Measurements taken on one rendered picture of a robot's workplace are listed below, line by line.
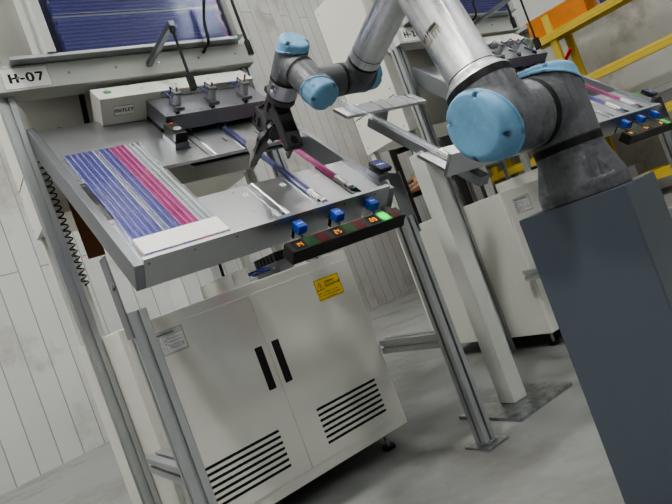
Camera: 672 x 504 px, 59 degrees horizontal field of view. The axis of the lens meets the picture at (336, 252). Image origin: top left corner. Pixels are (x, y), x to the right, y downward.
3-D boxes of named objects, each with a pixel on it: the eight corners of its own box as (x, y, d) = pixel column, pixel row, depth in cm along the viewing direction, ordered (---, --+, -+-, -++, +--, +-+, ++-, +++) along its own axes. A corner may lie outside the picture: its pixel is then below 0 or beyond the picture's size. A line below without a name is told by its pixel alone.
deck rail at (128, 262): (146, 288, 121) (143, 264, 118) (136, 291, 120) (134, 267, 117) (37, 148, 165) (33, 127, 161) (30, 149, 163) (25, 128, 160)
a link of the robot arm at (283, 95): (306, 86, 144) (278, 91, 140) (302, 102, 148) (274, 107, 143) (289, 69, 148) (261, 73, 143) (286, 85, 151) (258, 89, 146)
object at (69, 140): (302, 150, 181) (303, 135, 178) (79, 202, 144) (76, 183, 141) (245, 111, 201) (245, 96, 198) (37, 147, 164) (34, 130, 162)
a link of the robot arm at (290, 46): (290, 50, 132) (271, 30, 136) (281, 92, 140) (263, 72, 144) (319, 47, 136) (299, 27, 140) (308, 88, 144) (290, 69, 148)
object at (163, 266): (386, 209, 158) (390, 185, 154) (146, 288, 121) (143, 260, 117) (382, 207, 159) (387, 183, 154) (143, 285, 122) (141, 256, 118)
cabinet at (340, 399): (415, 440, 181) (344, 248, 182) (206, 575, 142) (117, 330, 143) (312, 430, 235) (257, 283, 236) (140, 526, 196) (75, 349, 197)
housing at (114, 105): (251, 119, 199) (253, 77, 191) (105, 146, 172) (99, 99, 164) (239, 110, 204) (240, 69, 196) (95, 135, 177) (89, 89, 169)
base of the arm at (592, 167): (643, 174, 103) (622, 120, 103) (617, 187, 92) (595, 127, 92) (560, 202, 114) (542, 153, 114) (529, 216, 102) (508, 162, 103)
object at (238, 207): (384, 199, 157) (386, 188, 155) (142, 275, 120) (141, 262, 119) (339, 168, 169) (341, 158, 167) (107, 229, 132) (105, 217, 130)
